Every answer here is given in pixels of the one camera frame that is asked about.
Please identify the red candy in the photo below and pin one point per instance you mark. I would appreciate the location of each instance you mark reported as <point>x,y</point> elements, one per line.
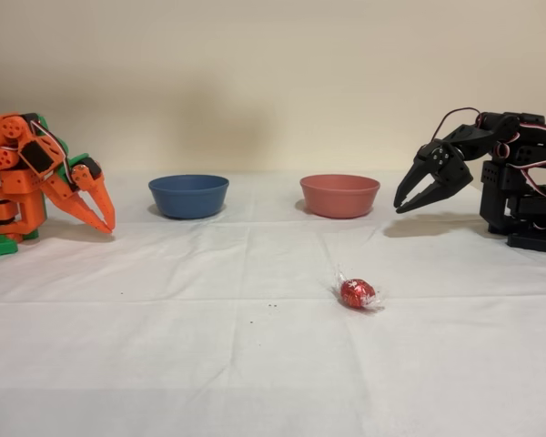
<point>355,292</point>

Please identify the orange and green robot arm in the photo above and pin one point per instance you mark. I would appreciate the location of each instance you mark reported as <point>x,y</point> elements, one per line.
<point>23,182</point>

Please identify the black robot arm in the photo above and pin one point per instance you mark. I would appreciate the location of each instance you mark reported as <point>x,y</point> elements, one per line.
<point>505,182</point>

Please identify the blue bowl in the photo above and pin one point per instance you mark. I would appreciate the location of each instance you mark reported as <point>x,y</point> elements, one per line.
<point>189,198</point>

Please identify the red bowl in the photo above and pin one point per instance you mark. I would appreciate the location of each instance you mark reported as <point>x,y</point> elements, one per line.
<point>339,198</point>

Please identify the white tablecloth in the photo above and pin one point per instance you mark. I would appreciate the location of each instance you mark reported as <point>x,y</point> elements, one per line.
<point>209,364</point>

